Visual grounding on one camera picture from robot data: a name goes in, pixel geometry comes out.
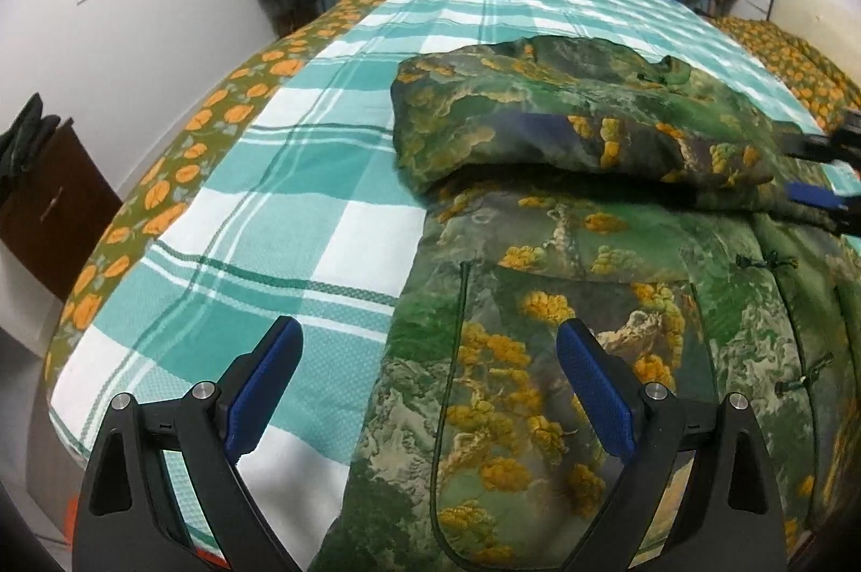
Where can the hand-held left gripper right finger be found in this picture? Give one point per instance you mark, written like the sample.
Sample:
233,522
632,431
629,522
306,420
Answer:
598,390

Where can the dark cloth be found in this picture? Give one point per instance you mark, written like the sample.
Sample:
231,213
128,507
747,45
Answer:
27,135

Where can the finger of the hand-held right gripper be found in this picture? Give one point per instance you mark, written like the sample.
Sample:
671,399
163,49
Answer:
810,146
817,196

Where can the orange floral green quilt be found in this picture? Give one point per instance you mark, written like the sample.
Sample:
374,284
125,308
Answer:
168,188

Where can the dark wooden cabinet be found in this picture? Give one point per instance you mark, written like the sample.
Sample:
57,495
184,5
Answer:
54,209

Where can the green landscape print jacket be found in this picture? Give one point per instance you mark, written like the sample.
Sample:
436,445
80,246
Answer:
572,249

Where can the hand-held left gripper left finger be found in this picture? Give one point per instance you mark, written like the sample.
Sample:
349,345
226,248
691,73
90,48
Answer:
266,390

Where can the teal plaid bedsheet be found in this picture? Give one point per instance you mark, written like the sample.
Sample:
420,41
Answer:
303,155

